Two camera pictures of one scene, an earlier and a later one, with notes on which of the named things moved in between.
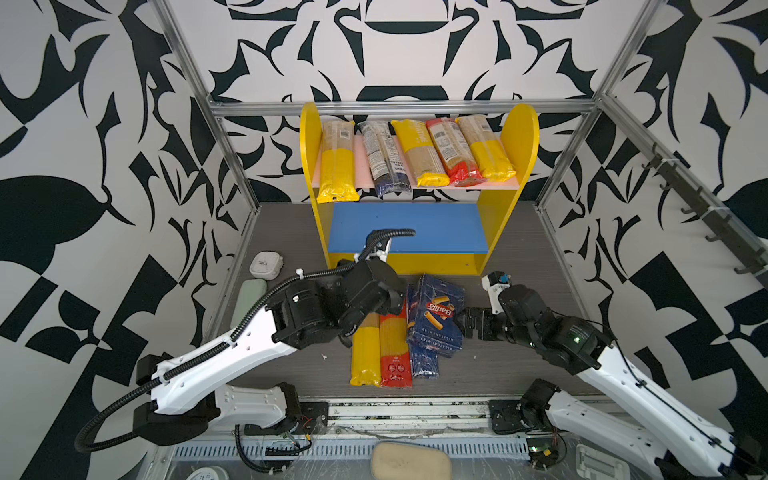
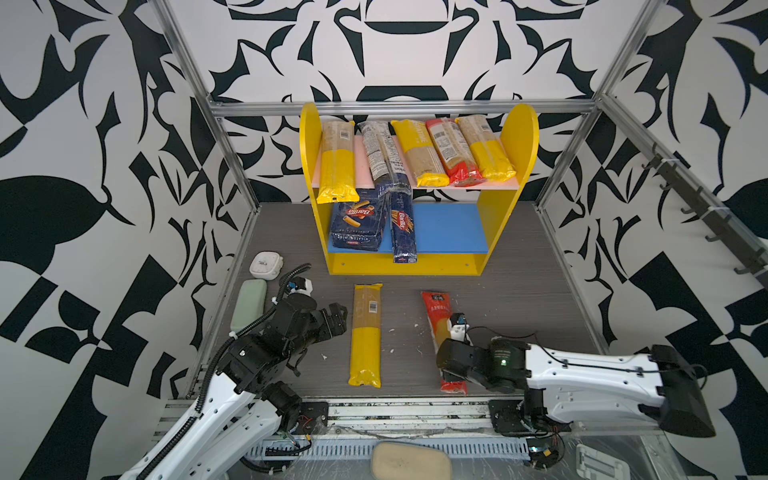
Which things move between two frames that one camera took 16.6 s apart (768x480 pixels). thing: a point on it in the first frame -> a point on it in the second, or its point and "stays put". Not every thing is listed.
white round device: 266,265 stays put
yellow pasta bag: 338,179 stays put
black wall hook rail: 753,258 stays put
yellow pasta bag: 366,352 stays put
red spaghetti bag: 395,363 -> 438,309
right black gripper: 470,321 -> 447,374
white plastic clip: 594,465 stays put
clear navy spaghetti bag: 385,159 stays put
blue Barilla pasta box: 435,317 -> 359,224
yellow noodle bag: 417,150 stays put
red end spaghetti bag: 455,153 stays put
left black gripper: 393,300 -> 325,328
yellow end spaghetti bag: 486,148 stays put
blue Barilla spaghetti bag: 424,361 -> 402,228
